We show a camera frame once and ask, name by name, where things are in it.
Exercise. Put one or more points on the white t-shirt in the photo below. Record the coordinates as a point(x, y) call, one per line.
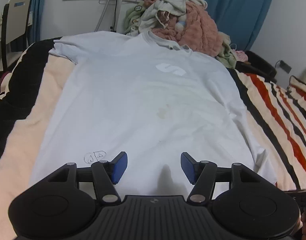
point(153, 99)

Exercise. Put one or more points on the black wall socket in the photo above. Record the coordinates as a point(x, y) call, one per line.
point(284, 66)

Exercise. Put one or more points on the black bag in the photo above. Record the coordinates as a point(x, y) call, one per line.
point(257, 65)

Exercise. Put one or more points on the striped fleece blanket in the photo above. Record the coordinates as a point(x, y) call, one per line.
point(277, 117)

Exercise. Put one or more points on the green patterned garment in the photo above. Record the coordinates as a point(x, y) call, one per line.
point(133, 18)

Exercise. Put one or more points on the blue curtain right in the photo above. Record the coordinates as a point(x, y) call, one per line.
point(239, 19)

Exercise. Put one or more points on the cream white garment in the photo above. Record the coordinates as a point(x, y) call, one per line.
point(158, 12)

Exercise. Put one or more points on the pink fluffy garment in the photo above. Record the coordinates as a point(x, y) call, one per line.
point(196, 29)

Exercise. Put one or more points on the small pink garment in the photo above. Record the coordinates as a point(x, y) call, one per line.
point(240, 55)

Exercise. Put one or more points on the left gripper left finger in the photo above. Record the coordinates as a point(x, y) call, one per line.
point(106, 174)

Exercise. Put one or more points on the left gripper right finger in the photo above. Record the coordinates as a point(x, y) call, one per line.
point(200, 174)

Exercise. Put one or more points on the beige chair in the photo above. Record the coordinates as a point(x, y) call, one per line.
point(8, 56)

